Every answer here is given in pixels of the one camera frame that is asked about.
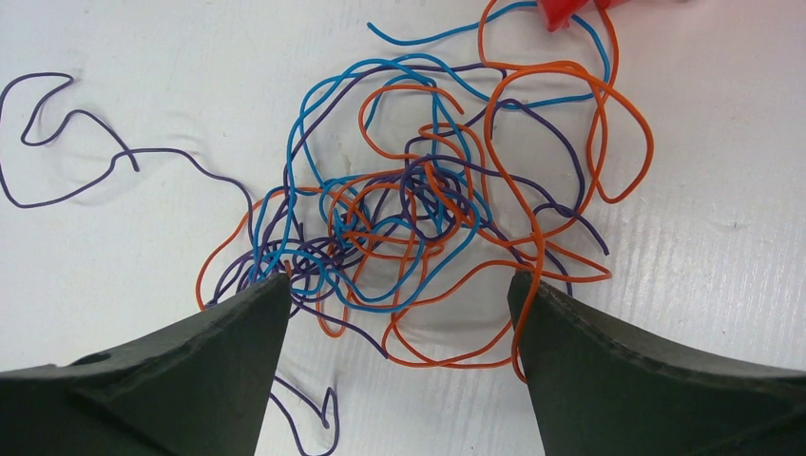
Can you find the orange wire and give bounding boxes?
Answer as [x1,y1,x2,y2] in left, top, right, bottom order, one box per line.
[195,0,656,384]

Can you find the blue wire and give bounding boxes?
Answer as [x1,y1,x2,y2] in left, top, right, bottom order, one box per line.
[248,1,613,314]

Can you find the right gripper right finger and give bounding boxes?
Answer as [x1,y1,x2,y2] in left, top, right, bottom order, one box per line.
[508,272,805,455]

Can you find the red plastic bin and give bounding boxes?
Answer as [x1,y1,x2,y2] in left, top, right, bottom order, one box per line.
[536,0,626,32]

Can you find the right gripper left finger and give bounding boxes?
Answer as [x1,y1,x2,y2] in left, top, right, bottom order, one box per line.
[1,275,291,455]

